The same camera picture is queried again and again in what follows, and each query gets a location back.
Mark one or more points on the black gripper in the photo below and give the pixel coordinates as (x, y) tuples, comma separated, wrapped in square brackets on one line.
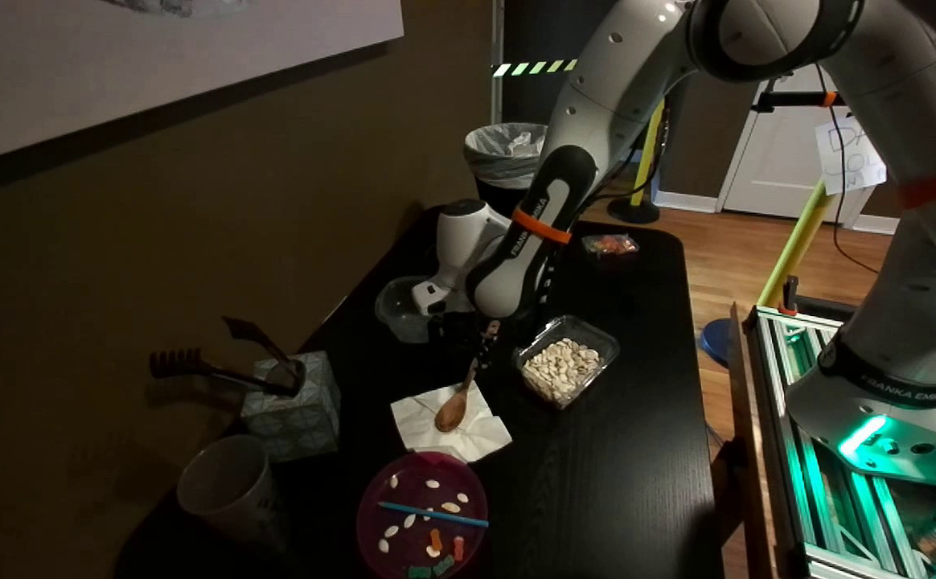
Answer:
[(465, 315)]

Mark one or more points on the wooden spoon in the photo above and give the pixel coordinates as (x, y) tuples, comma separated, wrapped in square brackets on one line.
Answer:
[(451, 413)]

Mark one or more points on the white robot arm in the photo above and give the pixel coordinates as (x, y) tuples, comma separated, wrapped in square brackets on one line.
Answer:
[(766, 128)]

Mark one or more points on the clear container of nuts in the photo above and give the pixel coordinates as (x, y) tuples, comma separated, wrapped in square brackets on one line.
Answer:
[(565, 365)]

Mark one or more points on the white paper napkin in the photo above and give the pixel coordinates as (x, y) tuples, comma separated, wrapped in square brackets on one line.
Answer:
[(466, 431)]

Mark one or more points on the clear bag of colourful candy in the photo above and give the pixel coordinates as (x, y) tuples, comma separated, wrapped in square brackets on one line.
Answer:
[(608, 245)]

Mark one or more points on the trash bin with white liner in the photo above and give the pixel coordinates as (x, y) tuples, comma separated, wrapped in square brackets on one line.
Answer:
[(503, 156)]

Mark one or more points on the purple plate with candies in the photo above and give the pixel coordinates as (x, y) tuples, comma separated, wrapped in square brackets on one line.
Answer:
[(422, 516)]

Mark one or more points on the patterned tissue box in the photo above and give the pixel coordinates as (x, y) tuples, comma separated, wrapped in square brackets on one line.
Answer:
[(293, 413)]

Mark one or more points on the blue round floor object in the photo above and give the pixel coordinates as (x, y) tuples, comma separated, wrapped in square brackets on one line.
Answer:
[(719, 343)]

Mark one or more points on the yellow pole with black base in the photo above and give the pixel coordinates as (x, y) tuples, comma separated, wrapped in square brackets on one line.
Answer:
[(649, 163)]

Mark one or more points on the black kitchen tongs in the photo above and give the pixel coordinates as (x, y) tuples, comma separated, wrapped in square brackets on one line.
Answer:
[(231, 369)]

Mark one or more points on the striped hazard tape strip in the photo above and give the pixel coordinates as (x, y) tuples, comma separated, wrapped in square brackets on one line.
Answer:
[(533, 66)]

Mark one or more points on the yellow slanted pole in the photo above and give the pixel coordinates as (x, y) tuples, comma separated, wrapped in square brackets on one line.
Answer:
[(794, 245)]

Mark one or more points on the white door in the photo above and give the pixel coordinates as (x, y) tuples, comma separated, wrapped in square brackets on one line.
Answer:
[(774, 163)]

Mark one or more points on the white paper sheet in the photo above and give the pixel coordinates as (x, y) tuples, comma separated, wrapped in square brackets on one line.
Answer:
[(847, 156)]

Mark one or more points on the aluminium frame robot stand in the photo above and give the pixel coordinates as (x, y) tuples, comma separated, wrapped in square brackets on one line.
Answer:
[(839, 482)]

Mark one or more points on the white wall board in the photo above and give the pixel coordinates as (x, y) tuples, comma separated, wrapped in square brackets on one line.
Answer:
[(146, 52)]

